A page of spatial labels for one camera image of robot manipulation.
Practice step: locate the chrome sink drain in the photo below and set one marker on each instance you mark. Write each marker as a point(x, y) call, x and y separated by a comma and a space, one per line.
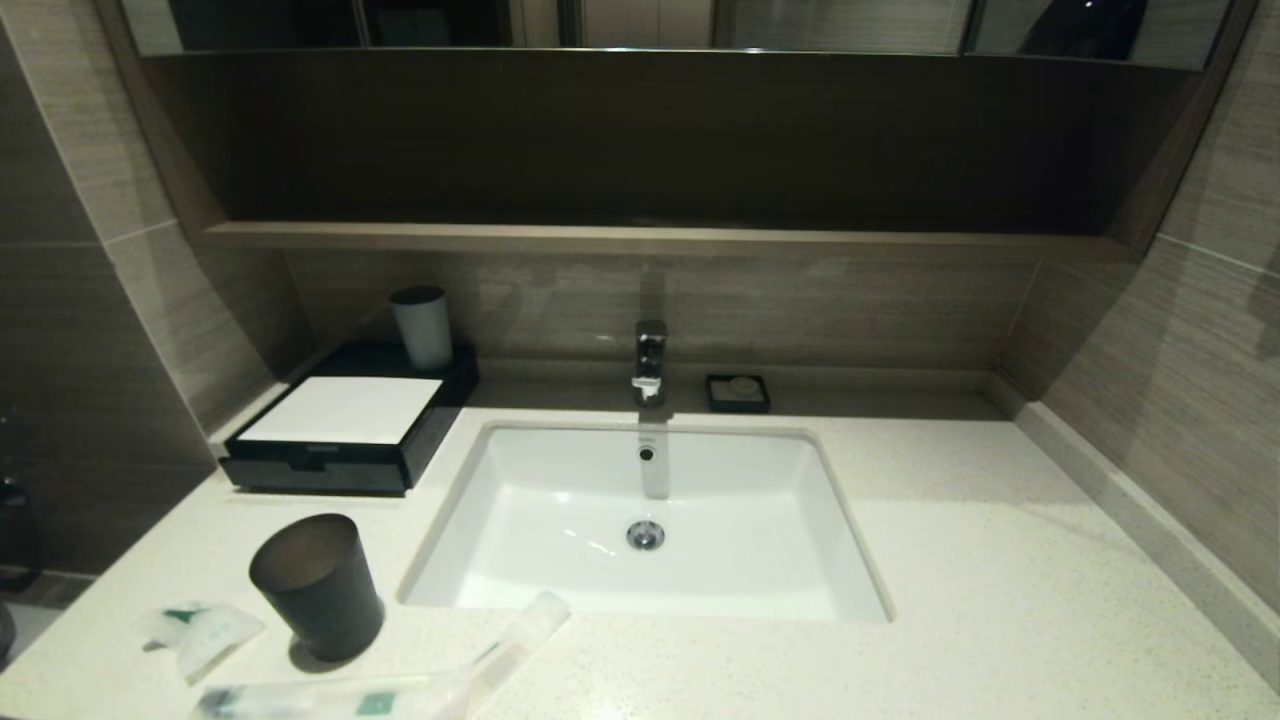
point(645, 536)

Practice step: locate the round pale soap bar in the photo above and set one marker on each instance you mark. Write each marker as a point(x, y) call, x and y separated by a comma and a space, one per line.
point(742, 385)

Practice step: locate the mirror cabinet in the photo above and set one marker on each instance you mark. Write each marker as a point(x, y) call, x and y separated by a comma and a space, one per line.
point(840, 25)

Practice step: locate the white green sachet packet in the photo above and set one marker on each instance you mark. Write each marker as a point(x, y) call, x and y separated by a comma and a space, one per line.
point(215, 635)

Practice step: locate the brown wooden shelf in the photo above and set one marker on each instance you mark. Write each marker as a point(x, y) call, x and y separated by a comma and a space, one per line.
point(650, 240)

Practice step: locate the clear toothbrush packet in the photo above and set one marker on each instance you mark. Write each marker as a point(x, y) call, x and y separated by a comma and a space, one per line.
point(300, 700)

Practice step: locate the light grey cup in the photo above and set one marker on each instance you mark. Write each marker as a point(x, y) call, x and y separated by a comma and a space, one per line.
point(425, 335)

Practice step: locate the black amenity drawer box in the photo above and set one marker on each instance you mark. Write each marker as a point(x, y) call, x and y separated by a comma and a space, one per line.
point(420, 450)

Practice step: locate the white ceramic sink basin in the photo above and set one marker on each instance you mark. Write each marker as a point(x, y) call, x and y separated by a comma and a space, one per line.
point(560, 500)

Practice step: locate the black soap dish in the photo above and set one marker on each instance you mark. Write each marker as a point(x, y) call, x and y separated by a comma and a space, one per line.
point(715, 405)

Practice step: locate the chrome faucet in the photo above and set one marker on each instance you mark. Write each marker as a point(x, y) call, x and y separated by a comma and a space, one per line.
point(650, 355)

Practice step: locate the clear long tube packet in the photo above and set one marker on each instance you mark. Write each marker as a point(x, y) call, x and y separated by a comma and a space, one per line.
point(530, 625)

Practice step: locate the black cup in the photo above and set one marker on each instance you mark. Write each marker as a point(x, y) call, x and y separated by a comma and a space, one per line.
point(325, 600)

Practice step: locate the white board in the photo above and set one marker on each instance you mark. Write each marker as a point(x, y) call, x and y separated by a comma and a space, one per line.
point(340, 410)

